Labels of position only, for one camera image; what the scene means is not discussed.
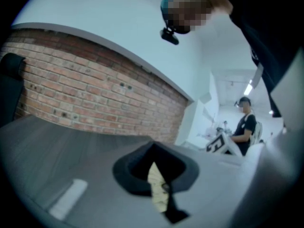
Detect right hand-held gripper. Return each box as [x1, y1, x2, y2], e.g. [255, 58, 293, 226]
[205, 133, 243, 156]

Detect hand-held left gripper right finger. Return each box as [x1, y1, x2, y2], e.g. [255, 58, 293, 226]
[153, 141, 249, 228]

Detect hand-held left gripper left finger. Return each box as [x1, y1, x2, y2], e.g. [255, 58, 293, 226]
[23, 141, 171, 228]

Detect cream clothes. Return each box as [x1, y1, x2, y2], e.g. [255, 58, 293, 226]
[147, 161, 171, 213]

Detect white table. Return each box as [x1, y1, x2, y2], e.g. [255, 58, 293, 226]
[175, 134, 214, 152]

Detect person's grey backpack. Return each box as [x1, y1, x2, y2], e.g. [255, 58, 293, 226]
[248, 114, 264, 147]
[251, 62, 265, 90]

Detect person's black shirt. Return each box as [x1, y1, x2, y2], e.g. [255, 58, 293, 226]
[213, 0, 304, 118]

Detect black high-back chair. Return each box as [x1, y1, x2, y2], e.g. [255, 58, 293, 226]
[0, 52, 26, 128]

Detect person's head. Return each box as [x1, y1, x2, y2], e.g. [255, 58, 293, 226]
[160, 0, 235, 35]

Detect black head camera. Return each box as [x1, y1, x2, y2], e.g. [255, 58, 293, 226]
[159, 27, 180, 46]

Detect teal head strap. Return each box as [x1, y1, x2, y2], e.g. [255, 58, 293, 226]
[160, 0, 190, 26]

